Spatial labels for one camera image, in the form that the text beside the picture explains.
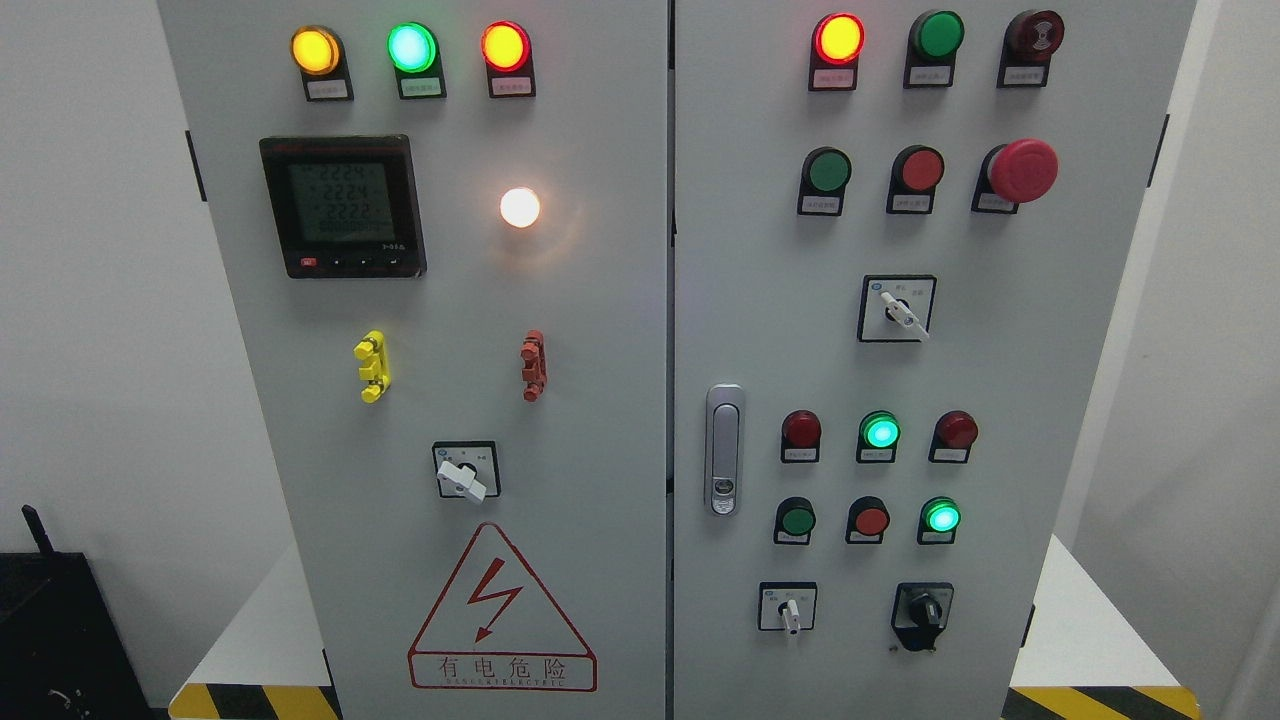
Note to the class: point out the white selector switch upper right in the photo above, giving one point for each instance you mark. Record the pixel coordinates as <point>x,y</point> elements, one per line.
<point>896,308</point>

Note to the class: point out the red emergency stop button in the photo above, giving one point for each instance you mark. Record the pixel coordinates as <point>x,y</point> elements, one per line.
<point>1021,171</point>

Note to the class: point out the black digital power meter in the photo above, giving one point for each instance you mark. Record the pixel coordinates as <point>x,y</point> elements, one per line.
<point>345,206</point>

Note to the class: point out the white base platform hazard striped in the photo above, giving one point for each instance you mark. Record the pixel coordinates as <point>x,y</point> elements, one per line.
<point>1081,660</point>

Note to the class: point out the white lit indicator light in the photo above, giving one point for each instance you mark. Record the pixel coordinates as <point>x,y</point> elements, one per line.
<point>520,207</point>

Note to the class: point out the orange-red indicator light top left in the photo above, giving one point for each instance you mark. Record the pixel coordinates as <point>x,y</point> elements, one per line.
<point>507,52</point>

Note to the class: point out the green light button lower right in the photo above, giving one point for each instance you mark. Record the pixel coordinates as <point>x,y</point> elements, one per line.
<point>938,521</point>

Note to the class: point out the dark red indicator left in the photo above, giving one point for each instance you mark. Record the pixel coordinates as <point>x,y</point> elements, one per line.
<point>800,437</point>

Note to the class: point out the grey right cabinet door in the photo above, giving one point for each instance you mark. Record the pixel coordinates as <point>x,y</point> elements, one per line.
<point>770,301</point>

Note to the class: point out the green button top right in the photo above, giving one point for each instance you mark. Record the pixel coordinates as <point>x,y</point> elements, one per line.
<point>933,41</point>

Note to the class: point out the white selector switch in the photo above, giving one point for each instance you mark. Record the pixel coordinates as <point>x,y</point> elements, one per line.
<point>789,607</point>
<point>896,308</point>

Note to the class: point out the red terminal connector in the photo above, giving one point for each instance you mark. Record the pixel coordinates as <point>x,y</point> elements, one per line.
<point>534,365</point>

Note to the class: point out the red electric hazard sticker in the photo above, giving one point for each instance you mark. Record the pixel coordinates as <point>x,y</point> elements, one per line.
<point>496,627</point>

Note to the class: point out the red push button second row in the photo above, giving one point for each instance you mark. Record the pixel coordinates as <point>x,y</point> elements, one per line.
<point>914,176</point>

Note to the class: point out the silver door handle lock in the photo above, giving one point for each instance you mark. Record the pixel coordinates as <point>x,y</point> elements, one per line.
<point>722,455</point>

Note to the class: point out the black box lower left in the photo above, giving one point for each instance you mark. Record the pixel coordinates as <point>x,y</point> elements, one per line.
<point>61,655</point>

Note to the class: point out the green indicator light top left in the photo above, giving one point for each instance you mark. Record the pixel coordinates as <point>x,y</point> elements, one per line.
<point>417,61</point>

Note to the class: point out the black rotary knob switch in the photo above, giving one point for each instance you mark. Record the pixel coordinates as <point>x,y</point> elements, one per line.
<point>920,613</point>

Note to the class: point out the red lit indicator top right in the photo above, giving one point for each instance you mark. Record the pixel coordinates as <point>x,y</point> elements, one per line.
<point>837,41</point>

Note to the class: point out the green push button second row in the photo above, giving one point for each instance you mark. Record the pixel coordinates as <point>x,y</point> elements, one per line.
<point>823,179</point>

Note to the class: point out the dark red buzzer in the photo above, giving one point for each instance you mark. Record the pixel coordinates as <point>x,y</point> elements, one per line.
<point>1030,41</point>

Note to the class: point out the white selector switch left door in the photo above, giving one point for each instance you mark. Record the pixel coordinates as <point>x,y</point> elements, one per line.
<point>467,469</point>

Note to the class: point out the grey left cabinet door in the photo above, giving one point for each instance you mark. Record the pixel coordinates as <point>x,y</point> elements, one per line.
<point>583,469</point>

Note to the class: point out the green lit indicator middle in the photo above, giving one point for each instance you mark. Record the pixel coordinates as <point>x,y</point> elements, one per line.
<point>879,433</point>

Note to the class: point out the green push button lower left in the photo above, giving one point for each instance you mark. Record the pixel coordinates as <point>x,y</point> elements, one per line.
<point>794,521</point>

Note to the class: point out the grey cabinet door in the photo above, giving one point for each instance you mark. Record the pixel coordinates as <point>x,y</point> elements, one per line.
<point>583,469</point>
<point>770,301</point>

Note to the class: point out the yellow terminal connector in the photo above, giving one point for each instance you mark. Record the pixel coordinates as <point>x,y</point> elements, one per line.
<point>371,354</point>

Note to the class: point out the yellow indicator light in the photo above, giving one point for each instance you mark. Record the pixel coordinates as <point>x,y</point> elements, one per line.
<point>320,55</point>

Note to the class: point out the red push button lower middle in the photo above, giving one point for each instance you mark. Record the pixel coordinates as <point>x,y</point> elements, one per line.
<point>867,521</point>

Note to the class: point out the white selector switch lower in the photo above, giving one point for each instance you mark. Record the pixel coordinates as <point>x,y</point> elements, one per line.
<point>789,607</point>

